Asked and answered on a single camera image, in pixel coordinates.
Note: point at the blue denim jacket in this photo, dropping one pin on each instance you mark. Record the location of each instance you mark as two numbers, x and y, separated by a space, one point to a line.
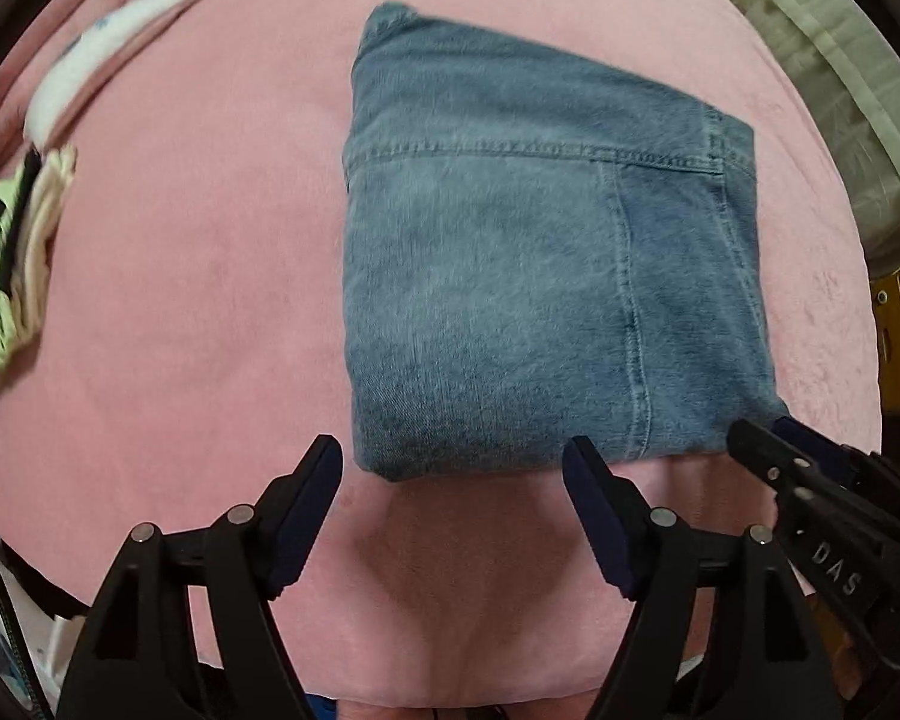
510 255

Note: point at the white folded cloth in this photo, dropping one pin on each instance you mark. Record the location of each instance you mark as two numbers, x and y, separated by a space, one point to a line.
97 52

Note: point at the cream cloth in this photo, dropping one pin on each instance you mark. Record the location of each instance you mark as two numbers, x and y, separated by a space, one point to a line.
41 240

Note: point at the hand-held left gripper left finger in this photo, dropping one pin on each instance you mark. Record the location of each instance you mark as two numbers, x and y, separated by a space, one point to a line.
304 521

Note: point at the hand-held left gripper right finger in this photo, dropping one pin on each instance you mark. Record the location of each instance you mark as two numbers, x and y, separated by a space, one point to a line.
604 521

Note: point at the pink bed sheet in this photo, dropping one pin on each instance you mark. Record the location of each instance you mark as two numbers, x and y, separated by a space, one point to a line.
195 277

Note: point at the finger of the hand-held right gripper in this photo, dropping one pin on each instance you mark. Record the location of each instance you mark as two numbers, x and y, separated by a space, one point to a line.
817 446
780 465

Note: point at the beige curtain fabric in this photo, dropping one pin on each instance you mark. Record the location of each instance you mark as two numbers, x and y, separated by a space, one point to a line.
832 52

